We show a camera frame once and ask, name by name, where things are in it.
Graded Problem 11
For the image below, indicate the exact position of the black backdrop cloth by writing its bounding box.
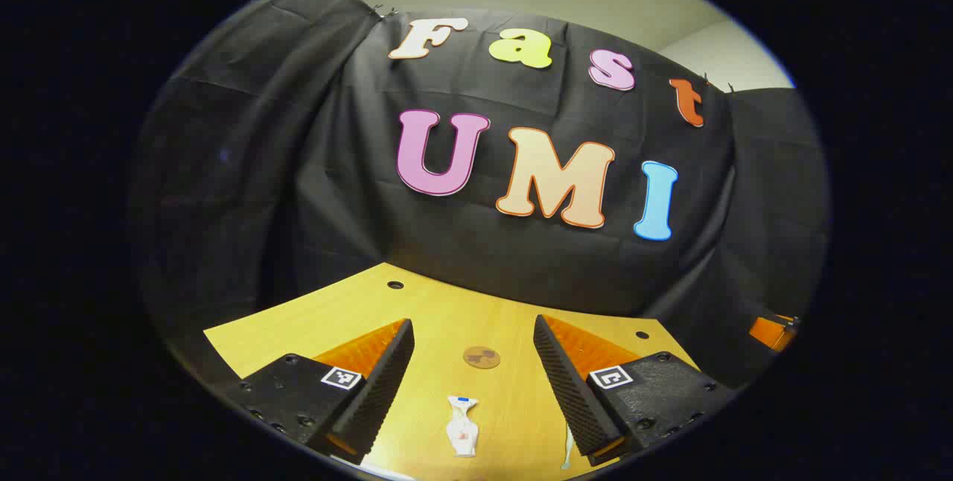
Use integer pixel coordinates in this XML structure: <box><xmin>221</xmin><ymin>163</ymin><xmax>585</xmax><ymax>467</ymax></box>
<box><xmin>130</xmin><ymin>0</ymin><xmax>831</xmax><ymax>392</ymax></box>

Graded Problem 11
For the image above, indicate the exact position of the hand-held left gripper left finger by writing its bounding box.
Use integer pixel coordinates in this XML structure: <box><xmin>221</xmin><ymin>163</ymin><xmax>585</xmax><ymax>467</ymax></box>
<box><xmin>223</xmin><ymin>319</ymin><xmax>415</xmax><ymax>465</ymax></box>

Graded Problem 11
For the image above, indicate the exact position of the white toothpaste tube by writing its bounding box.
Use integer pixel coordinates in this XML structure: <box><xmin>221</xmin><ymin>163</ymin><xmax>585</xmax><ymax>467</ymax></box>
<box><xmin>447</xmin><ymin>395</ymin><xmax>479</xmax><ymax>458</ymax></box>

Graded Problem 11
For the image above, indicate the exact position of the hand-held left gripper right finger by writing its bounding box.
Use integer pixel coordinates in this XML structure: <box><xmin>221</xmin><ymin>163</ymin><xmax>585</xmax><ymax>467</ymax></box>
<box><xmin>533</xmin><ymin>315</ymin><xmax>738</xmax><ymax>467</ymax></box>

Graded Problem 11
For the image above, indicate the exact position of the yellow wooden desktop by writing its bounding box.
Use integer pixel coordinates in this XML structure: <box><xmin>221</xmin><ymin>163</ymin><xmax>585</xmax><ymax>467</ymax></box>
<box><xmin>203</xmin><ymin>263</ymin><xmax>701</xmax><ymax>481</ymax></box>

